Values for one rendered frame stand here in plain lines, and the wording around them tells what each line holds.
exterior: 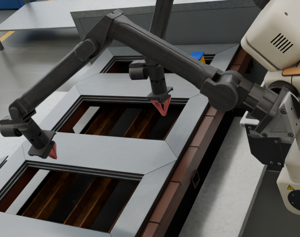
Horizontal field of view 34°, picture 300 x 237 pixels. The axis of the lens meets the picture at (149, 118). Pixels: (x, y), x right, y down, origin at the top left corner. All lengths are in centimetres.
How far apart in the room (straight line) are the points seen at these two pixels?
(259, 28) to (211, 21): 104
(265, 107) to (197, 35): 120
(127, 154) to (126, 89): 46
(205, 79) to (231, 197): 63
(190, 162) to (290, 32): 66
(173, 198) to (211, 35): 99
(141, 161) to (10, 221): 51
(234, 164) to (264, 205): 79
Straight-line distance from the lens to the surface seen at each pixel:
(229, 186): 182
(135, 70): 181
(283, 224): 256
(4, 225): 182
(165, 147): 179
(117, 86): 226
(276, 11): 129
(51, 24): 500
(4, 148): 238
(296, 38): 129
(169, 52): 128
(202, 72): 127
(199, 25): 236
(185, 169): 171
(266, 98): 125
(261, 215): 261
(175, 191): 165
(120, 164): 180
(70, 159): 193
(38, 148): 168
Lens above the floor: 196
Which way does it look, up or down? 34 degrees down
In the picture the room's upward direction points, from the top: 20 degrees counter-clockwise
